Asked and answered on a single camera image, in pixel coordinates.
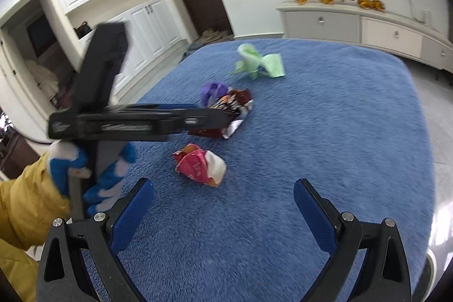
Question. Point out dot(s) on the dark handbag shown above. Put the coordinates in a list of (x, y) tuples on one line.
[(83, 29)]

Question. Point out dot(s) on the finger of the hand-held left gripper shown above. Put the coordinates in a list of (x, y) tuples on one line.
[(198, 119), (159, 107)]

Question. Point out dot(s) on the pink snack packet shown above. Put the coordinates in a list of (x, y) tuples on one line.
[(196, 165)]

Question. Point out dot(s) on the beige shoes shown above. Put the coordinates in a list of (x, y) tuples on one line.
[(214, 34)]

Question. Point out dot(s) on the beige cloth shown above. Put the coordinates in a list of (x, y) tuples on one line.
[(42, 79)]

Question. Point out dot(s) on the blue fluffy table cover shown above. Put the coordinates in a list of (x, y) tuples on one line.
[(318, 132)]

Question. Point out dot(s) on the brown snack wrapper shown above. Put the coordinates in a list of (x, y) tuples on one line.
[(237, 104)]

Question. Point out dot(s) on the golden tiger ornament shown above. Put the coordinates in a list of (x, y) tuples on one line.
[(370, 3)]

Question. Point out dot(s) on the small purple wrapper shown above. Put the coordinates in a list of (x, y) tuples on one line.
[(210, 93)]

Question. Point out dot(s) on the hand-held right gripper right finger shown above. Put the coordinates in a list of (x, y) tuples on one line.
[(315, 217)]

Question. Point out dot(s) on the grey slipper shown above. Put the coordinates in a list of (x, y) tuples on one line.
[(193, 49)]

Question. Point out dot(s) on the white television cabinet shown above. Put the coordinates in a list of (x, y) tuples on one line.
[(354, 24)]

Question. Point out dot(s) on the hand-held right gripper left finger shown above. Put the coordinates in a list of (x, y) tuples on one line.
[(131, 217)]

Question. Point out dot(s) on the dark wooden furniture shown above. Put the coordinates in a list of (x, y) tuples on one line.
[(16, 150)]

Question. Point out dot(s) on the white round waste bin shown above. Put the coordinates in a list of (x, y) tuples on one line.
[(430, 266)]

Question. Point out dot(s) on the person's left hand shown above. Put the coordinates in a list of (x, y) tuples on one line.
[(106, 181)]

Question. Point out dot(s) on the small dark screen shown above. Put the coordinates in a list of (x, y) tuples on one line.
[(40, 35)]

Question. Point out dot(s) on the green paper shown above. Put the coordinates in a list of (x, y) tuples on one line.
[(258, 66)]

